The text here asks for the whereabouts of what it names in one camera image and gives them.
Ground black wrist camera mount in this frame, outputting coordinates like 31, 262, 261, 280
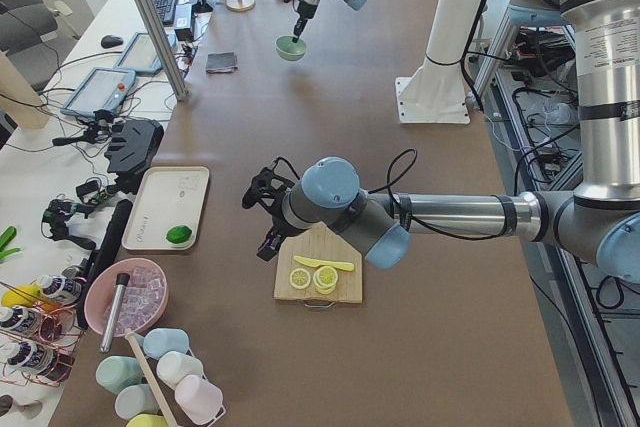
241, 156, 300, 214

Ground grey office chair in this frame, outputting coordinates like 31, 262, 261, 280
1, 0, 73, 91

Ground pink bowl with ice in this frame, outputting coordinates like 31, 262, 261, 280
83, 258, 169, 337

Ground bamboo cutting board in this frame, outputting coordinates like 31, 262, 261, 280
274, 223, 363, 304

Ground beige rabbit tray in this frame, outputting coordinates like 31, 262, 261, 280
121, 166, 210, 252

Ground white cup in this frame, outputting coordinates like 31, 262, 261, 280
156, 351, 204, 389

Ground yellow plastic knife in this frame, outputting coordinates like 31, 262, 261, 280
293, 255, 355, 272

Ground lemon slice single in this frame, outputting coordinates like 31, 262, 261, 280
289, 268, 312, 290

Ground mint green cup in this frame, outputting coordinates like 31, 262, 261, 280
95, 356, 143, 395

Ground black bracket plate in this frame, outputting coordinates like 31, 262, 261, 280
104, 119, 164, 180

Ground yellow cup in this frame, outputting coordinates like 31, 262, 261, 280
126, 413, 168, 427

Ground teach pendant tablet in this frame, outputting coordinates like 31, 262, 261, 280
114, 32, 162, 77
60, 68, 136, 118

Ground aluminium frame post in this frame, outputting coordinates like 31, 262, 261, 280
134, 0, 188, 101

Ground grey folded cloth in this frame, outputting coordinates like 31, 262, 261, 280
205, 52, 237, 74

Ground light blue cup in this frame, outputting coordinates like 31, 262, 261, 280
143, 328, 190, 360

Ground light green bowl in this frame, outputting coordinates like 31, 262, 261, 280
275, 35, 307, 61

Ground lemon slice stack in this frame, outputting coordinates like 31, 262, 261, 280
313, 267, 339, 295

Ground pale teal cup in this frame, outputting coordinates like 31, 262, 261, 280
114, 384, 160, 420

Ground copper wire bottle rack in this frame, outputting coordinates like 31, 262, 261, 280
1, 283, 83, 388

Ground green lime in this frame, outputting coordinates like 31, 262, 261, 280
165, 224, 193, 245

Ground black bar tool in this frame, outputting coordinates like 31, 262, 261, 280
75, 199, 133, 330

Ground far teach pendant tablet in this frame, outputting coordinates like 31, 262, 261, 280
114, 32, 162, 77

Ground near teach pendant tablet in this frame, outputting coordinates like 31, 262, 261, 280
60, 68, 136, 118

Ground metal cylinder muddler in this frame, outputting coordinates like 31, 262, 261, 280
99, 273, 130, 354

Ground black computer mouse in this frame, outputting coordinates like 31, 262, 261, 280
100, 35, 124, 49

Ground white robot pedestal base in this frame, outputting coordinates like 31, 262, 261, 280
396, 0, 482, 124

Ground pink cup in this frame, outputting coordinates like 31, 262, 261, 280
174, 374, 223, 425

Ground wooden stick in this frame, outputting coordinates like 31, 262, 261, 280
124, 329, 178, 427

